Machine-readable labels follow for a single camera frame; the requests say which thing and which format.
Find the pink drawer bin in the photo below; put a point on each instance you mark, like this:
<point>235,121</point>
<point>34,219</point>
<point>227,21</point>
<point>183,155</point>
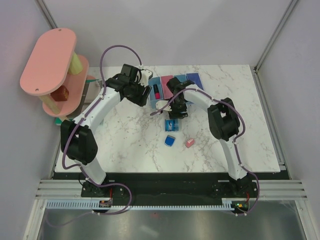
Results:
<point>167,94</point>

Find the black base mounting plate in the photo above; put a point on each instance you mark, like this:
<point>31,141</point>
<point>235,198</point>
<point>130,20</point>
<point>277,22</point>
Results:
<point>170,188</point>

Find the black pink highlighter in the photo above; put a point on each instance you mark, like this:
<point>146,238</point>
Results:
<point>157,94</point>

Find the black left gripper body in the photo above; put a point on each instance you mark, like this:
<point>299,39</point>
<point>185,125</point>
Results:
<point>137,91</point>

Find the sky blue drawer bin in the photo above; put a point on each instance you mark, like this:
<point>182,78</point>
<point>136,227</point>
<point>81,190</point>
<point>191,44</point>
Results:
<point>182,77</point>

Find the purple drawer bin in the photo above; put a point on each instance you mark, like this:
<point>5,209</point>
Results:
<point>195,77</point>

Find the pink eraser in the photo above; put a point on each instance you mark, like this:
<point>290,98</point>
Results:
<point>190,142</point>

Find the brown block on shelf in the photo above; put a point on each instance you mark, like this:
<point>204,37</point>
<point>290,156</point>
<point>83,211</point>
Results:
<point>61,94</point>

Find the stack of books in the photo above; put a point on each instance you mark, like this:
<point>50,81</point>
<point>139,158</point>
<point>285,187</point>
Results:
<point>92,88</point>

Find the blue pencil sharpener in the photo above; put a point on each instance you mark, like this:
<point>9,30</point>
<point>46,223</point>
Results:
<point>169,140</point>

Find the white slotted cable duct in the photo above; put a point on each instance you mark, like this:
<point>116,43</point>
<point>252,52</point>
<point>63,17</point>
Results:
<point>101,205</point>

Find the black blue highlighter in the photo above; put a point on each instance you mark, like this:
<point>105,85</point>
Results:
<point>183,115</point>

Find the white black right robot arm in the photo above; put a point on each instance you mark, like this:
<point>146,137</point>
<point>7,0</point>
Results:
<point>225,124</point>

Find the pink tiered wooden shelf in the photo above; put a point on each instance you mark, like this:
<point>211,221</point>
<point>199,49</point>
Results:
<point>53,62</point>

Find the light blue drawer bin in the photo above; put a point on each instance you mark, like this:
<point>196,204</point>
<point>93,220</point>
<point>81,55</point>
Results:
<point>152,81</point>

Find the blue round tape jar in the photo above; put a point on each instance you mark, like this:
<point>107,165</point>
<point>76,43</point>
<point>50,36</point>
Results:
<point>171,125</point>

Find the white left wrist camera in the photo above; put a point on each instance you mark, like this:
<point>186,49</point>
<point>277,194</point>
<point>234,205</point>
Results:
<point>143,76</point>

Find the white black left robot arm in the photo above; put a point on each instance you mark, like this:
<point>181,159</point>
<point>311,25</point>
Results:
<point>77,136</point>

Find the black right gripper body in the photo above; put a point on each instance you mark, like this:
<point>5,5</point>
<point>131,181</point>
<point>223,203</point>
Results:
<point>177,106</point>

